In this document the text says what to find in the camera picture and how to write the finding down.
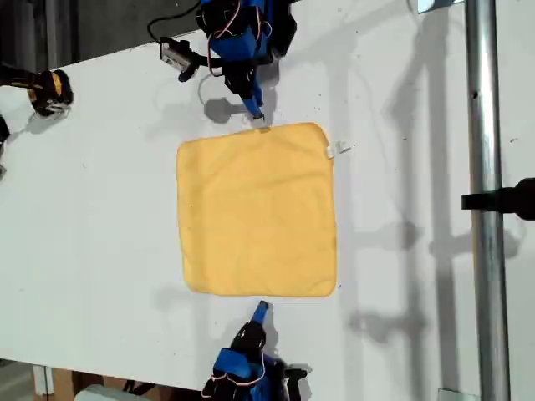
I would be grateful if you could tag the yellow towel with white label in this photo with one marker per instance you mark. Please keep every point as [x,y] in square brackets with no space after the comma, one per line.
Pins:
[255,209]

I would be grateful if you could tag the white plastic container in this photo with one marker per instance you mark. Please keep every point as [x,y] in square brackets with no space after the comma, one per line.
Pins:
[100,393]

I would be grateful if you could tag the brown cardboard box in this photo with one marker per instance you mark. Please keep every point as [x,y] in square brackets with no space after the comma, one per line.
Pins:
[62,382]

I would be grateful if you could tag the white table leg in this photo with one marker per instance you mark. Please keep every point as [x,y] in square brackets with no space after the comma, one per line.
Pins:
[42,380]

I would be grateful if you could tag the black clamp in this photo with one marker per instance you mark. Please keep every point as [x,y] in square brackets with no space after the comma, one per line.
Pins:
[510,200]

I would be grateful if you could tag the black camera stalk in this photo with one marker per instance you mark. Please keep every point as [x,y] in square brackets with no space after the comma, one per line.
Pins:
[190,69]
[299,369]

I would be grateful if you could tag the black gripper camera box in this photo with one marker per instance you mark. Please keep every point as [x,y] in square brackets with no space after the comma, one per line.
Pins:
[173,52]
[292,388]

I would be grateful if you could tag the steel post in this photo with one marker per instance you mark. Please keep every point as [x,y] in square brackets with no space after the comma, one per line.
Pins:
[487,292]

